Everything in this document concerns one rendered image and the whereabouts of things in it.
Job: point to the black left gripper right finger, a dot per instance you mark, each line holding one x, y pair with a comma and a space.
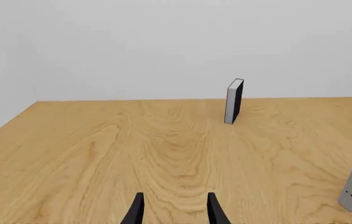
216, 211

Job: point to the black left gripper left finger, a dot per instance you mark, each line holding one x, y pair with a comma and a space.
136, 210

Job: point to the black book with white pages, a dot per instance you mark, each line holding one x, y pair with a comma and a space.
233, 102

